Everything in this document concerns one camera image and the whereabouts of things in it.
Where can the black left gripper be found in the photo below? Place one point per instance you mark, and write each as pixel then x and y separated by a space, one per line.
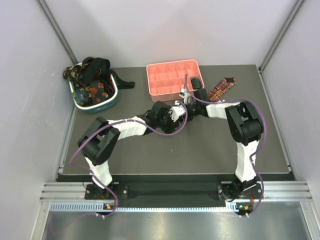
pixel 168 129

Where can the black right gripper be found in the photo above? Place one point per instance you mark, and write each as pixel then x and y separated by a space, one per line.
pixel 189 118

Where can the red multicolour checked tie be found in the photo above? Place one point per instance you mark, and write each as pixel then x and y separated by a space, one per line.
pixel 221 88

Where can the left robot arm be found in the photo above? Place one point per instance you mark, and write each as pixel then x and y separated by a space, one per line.
pixel 99 141

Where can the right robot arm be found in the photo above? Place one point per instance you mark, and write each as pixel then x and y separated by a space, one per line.
pixel 246 128

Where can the rolled dark leaf-pattern tie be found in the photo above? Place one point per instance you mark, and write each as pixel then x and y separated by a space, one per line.
pixel 196 83

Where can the pink compartment tray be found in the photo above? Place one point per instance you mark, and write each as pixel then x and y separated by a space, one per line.
pixel 166 79

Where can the teal perforated plastic basket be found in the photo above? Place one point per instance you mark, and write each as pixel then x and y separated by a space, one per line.
pixel 98 107

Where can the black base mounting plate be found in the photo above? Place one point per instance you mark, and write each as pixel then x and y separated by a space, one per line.
pixel 171 190

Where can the black tie with orange flowers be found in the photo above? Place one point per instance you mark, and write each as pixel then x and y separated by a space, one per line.
pixel 97 92

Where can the blue tie with yellow flowers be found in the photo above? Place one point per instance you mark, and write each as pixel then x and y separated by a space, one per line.
pixel 81 97

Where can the plain black tie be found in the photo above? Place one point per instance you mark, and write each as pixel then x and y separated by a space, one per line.
pixel 100 69

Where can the dark tie with beige flowers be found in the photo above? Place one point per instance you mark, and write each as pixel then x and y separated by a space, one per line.
pixel 74 73

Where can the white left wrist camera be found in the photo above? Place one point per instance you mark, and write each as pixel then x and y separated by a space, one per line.
pixel 178 112

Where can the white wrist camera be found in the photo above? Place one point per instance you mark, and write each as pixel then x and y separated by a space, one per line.
pixel 185 96
pixel 178 112

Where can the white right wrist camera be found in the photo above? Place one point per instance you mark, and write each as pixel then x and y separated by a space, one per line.
pixel 185 96

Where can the aluminium frame rail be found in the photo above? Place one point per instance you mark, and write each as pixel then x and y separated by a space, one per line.
pixel 69 197

